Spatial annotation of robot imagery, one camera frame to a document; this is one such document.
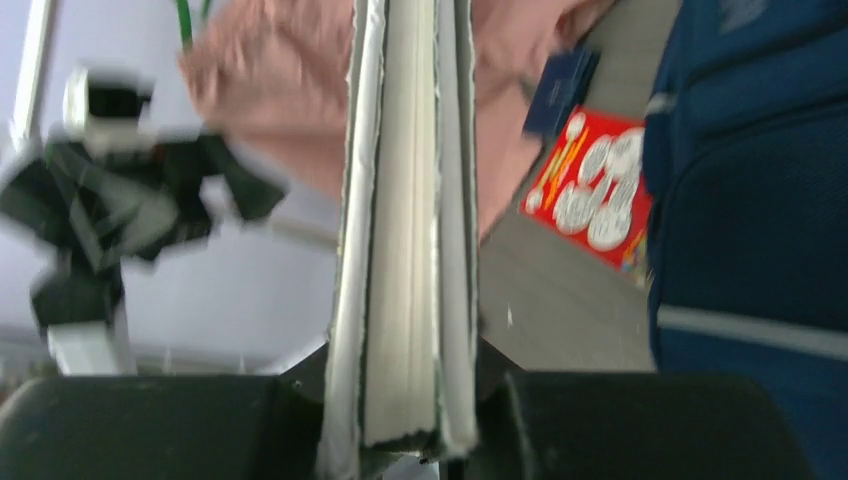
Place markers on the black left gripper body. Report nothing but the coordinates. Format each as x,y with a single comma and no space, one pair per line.
102,208

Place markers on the navy blue student backpack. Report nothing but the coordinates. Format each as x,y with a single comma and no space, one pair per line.
745,158

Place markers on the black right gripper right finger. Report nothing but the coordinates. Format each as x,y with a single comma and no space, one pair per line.
601,425

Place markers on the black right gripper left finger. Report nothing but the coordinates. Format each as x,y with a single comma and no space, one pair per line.
157,426

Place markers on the green clothes hanger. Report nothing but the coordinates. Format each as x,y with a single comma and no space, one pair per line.
192,17

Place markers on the red cover book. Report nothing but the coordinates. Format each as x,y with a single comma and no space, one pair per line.
591,191

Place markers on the small navy blue booklet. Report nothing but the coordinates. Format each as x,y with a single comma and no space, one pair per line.
562,86

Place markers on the green jungle cover book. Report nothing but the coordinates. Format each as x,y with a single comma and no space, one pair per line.
401,366

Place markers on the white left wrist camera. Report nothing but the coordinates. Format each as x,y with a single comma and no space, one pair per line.
103,107

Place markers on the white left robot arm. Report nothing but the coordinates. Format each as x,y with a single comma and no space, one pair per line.
81,313

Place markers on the pink cloth garment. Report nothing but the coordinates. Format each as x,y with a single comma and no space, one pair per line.
273,74

